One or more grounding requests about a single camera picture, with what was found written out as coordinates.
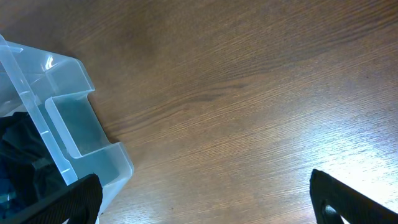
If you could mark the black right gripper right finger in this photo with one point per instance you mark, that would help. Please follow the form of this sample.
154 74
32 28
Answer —
335 202

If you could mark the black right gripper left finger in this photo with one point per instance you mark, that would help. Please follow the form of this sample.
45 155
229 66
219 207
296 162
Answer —
78 202

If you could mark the dark navy garment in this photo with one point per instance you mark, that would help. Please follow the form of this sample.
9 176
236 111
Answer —
29 164

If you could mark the teal blue garment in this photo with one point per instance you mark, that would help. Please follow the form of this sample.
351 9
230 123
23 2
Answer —
9 203

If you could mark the clear plastic storage container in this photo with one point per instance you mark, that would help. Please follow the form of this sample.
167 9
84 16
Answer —
53 89

